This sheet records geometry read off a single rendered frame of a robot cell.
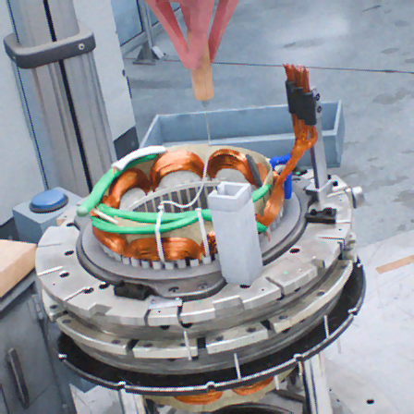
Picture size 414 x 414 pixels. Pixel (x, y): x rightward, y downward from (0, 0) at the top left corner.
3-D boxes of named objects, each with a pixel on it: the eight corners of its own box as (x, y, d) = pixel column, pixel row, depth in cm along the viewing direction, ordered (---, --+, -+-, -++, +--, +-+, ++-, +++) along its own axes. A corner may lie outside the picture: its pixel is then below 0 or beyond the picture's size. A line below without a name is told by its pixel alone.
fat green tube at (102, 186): (88, 226, 104) (84, 208, 103) (55, 222, 106) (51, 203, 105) (169, 159, 115) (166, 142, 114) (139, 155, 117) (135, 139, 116)
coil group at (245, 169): (255, 193, 114) (249, 156, 112) (204, 187, 117) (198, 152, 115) (262, 185, 115) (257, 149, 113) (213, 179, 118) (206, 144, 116)
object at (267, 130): (363, 286, 155) (342, 99, 142) (359, 331, 145) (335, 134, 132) (191, 295, 160) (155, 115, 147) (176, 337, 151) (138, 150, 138)
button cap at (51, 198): (70, 200, 135) (68, 192, 135) (43, 213, 133) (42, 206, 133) (54, 191, 138) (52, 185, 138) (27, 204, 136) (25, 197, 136)
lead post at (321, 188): (334, 190, 113) (321, 84, 108) (320, 201, 111) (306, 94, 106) (319, 188, 114) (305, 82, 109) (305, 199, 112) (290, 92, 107)
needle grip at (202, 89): (213, 100, 93) (204, 31, 91) (192, 101, 94) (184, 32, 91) (215, 94, 95) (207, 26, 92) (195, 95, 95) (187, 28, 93)
